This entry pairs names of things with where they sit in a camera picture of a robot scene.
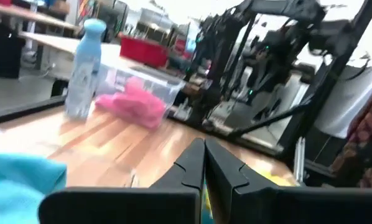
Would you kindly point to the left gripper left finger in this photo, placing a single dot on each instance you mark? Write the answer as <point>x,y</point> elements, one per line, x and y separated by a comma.
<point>189,168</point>

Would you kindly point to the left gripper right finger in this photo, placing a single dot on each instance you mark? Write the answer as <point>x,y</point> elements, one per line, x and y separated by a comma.
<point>226,174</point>

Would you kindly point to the large yellow microfiber towel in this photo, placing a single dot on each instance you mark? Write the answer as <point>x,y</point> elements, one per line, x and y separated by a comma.
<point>276,179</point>

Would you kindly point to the large pink microfiber towel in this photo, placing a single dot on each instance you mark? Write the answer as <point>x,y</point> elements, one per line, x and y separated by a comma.
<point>136,105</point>

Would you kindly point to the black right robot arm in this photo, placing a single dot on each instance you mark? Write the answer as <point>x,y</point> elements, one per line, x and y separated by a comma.
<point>285,7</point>

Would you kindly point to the large blue microfiber towel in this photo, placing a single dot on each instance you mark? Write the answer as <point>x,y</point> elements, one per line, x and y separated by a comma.
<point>18,189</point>

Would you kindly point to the wide clear plastic bin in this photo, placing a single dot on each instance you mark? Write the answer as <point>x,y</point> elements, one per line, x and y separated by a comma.
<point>165,85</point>

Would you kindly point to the red storage bin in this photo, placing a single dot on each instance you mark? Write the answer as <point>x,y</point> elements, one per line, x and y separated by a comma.
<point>142,51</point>

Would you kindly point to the person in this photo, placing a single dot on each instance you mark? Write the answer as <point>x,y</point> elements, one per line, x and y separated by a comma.
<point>354,102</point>

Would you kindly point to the blue air freshener bottle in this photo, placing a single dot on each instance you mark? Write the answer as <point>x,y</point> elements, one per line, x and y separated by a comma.
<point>85,62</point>

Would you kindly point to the white table top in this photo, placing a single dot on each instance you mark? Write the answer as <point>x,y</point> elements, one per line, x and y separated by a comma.
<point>58,43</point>

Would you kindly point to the black cabinet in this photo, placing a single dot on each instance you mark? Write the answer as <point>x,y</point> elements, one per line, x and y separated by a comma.
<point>7,53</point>

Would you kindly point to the wooden background table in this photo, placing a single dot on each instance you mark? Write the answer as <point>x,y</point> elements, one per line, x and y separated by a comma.
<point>33,15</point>

